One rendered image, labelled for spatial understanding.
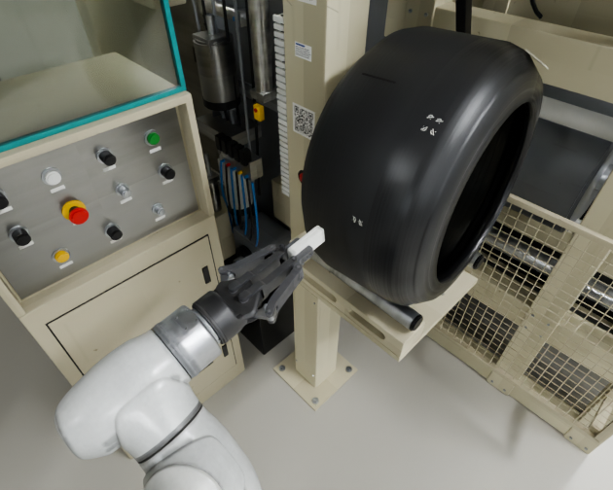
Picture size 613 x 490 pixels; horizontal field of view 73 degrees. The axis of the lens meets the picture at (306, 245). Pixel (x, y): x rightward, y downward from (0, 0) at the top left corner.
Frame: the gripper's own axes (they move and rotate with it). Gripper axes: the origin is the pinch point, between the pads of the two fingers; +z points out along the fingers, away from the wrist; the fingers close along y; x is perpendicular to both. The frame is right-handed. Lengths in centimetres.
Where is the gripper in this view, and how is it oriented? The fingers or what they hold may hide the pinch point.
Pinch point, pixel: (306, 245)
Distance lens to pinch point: 67.7
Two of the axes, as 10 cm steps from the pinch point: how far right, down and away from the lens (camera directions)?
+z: 7.1, -5.8, 4.0
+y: -6.9, -5.0, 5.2
